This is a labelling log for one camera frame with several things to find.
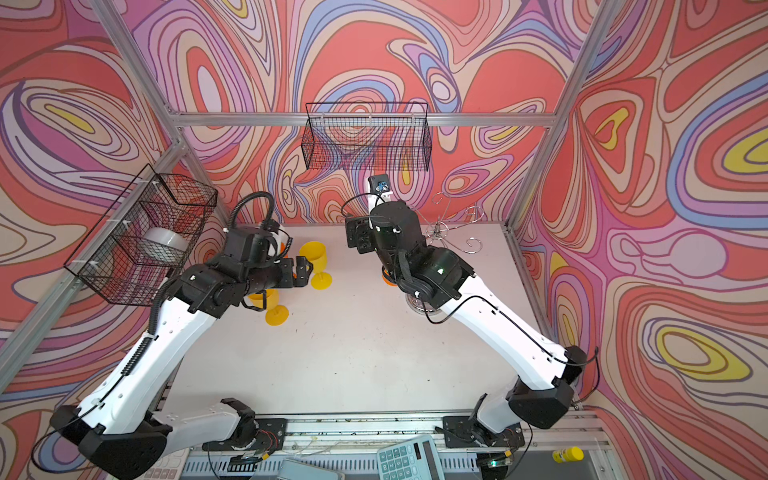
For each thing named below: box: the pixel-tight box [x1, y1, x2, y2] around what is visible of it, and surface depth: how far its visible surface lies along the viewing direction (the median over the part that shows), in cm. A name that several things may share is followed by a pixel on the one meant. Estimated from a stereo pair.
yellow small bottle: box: [552, 446, 585, 464], surface depth 66 cm
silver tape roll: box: [143, 227, 189, 264], surface depth 74 cm
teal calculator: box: [377, 435, 446, 480], surface depth 70 cm
